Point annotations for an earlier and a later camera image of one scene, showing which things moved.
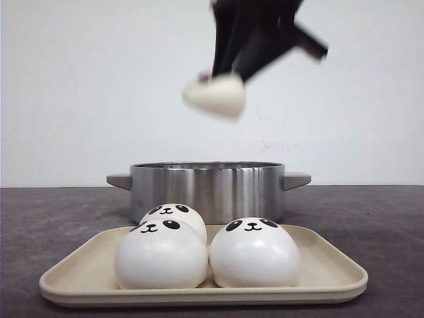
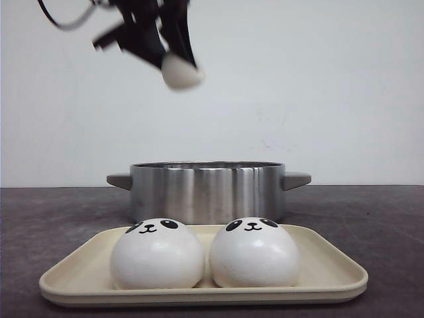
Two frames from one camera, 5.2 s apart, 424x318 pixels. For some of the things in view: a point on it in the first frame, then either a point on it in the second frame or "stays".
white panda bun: x=161 y=254 stays
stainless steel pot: x=221 y=191 stays
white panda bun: x=252 y=252 stays
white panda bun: x=176 y=211 → x=179 y=74
